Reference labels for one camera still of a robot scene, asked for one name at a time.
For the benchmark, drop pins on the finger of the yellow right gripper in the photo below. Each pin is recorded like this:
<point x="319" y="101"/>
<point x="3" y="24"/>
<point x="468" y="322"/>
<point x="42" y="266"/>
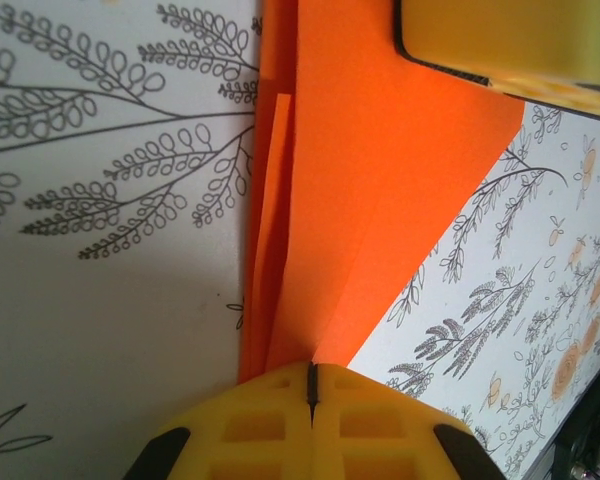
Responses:
<point x="580" y="97"/>
<point x="505" y="35"/>

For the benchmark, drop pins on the orange paper sheet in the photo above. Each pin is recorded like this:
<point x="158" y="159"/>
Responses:
<point x="360" y="200"/>

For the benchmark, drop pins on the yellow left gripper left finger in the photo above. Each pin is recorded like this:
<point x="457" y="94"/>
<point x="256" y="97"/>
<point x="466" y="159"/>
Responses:
<point x="260" y="400"/>

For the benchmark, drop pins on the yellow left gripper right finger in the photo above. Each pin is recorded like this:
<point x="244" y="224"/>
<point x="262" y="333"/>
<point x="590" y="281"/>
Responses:
<point x="370" y="400"/>

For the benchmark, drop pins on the floral print tablecloth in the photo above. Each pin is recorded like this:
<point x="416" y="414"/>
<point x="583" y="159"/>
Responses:
<point x="105" y="275"/>

